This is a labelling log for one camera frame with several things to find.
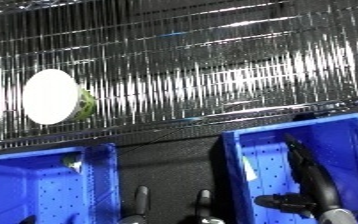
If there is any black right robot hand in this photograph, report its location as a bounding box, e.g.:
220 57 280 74
251 132 352 224

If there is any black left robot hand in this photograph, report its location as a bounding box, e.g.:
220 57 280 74
15 214 41 224

